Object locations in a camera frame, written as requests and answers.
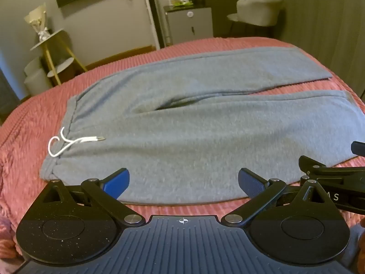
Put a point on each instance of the grey pants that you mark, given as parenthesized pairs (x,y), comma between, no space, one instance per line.
(199,137)

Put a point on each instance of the grey curtain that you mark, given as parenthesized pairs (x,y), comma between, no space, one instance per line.
(322,20)

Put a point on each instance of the dark panel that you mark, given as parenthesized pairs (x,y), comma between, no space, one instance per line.
(7,97)

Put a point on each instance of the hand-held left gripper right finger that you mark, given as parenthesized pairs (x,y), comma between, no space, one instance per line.
(251,184)

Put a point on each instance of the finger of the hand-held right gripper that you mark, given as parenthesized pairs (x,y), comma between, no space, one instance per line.
(358,149)
(328,167)

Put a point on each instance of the white shell-back chair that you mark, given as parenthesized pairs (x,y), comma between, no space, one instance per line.
(259,8)

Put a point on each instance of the small grey cabinet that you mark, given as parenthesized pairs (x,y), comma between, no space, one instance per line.
(189,25)

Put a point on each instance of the white round container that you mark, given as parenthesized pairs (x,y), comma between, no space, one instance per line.
(37,84)
(33,65)

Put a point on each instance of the green packet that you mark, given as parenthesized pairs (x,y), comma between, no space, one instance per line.
(182,4)

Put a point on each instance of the white door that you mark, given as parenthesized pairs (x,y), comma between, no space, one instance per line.
(147,14)

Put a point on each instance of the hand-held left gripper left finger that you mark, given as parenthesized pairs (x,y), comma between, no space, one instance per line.
(117,181)

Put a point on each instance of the tiered side table gold legs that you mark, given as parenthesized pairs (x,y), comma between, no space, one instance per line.
(54,51)

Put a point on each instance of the pink ribbed bedspread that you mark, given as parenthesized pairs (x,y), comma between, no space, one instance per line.
(31,125)

